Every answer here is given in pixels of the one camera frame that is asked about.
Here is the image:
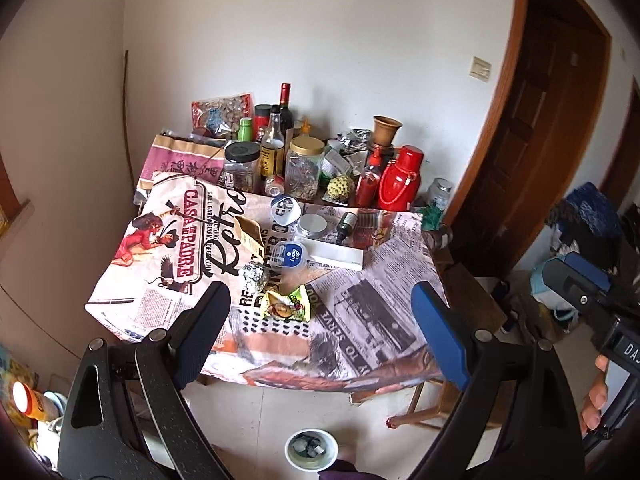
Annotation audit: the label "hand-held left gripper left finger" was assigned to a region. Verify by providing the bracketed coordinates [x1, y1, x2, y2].
[57, 281, 236, 480]

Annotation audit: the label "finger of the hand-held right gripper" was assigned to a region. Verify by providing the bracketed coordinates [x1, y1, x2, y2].
[542, 258, 608, 322]
[565, 252, 614, 292]

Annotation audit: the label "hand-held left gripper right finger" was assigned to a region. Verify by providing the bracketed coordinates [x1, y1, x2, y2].
[407, 281, 586, 480]

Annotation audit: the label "green pump bottle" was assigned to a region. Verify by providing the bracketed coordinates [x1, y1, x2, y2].
[335, 211, 358, 246]

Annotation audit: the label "blue white plastic container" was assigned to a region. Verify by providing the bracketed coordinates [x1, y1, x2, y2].
[270, 194, 302, 228]
[272, 241, 306, 271]

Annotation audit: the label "white round bin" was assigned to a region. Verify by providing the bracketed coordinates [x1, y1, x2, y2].
[285, 428, 338, 471]

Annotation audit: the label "person's right hand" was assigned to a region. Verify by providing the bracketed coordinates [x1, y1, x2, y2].
[580, 355, 611, 433]

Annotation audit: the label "wooden stool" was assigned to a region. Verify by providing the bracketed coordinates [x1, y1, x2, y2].
[387, 377, 501, 433]
[432, 247, 508, 336]

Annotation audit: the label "blue knitted cloth pile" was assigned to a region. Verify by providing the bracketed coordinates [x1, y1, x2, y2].
[555, 184, 626, 271]

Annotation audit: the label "crumpled foil ball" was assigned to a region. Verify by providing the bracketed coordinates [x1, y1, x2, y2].
[240, 260, 271, 291]

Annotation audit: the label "yellow green snack wrapper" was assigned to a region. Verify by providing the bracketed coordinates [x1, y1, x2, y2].
[260, 284, 313, 322]

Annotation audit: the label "printed newspaper-style tablecloth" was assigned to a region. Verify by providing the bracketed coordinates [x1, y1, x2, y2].
[85, 172, 448, 393]

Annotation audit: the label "brown paper bag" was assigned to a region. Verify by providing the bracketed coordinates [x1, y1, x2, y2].
[234, 216, 268, 261]

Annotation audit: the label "green cloth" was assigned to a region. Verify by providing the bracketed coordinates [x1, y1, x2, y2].
[412, 200, 446, 231]

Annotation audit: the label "long white box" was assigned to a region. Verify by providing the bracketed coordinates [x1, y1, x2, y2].
[300, 240, 365, 272]

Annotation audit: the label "red thermos flask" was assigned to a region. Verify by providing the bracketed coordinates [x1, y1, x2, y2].
[377, 145, 426, 211]

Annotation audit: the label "black lid plastic jar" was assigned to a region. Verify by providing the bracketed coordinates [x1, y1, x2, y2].
[222, 141, 262, 195]

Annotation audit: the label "red sauce bottle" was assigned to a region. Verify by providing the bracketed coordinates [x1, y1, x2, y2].
[354, 147, 383, 208]

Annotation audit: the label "brown wooden door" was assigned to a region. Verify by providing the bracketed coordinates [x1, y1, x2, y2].
[445, 0, 613, 281]

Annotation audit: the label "pink printed paper sack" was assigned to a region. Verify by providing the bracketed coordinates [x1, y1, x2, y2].
[136, 132, 236, 206]

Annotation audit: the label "person's purple trousers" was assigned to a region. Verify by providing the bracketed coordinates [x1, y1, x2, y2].
[320, 455, 361, 480]

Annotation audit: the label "green custard apple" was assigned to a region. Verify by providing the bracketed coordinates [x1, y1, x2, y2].
[325, 172, 357, 205]

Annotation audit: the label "gold lid glass jar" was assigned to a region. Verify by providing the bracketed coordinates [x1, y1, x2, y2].
[284, 136, 326, 200]

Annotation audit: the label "clear bottle brown label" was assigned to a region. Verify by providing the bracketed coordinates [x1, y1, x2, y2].
[259, 105, 286, 181]

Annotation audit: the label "orange white canister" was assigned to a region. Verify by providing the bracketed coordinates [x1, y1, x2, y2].
[10, 380, 61, 423]

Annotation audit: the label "white green packet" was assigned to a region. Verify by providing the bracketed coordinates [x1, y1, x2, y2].
[322, 142, 366, 178]

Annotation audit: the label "terracotta pot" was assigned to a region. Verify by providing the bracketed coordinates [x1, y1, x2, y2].
[372, 115, 403, 148]

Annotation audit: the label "crumpled silver foil bag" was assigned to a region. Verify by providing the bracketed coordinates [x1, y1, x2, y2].
[335, 129, 373, 153]

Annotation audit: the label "red snack bag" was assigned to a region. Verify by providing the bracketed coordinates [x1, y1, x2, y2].
[191, 92, 256, 141]

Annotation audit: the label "dark wine bottle red cap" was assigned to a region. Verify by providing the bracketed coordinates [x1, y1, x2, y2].
[278, 82, 296, 151]

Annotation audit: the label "wooden window frame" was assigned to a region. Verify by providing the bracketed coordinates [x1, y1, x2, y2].
[0, 155, 36, 261]

